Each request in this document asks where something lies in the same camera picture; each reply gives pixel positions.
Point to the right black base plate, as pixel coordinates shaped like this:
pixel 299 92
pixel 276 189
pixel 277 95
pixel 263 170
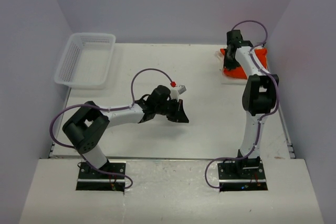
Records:
pixel 236 178

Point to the white plastic basket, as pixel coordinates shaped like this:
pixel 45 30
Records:
pixel 86 61

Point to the orange t-shirt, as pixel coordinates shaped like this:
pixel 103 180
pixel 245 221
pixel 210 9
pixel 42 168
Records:
pixel 239 73

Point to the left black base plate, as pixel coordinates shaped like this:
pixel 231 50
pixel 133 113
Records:
pixel 91 180

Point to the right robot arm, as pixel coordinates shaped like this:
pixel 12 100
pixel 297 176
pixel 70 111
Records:
pixel 259 98

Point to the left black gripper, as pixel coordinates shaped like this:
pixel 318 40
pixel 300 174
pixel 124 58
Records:
pixel 180 116

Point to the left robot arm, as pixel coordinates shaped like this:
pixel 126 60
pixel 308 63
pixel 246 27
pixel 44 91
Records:
pixel 86 127

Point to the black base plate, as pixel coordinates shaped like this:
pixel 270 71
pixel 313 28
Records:
pixel 236 178
pixel 91 180

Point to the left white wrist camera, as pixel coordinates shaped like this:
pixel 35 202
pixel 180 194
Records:
pixel 177 91

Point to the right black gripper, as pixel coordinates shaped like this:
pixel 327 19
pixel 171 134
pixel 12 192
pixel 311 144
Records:
pixel 228 65

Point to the folded white t-shirt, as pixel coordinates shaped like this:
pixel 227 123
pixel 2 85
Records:
pixel 225 79

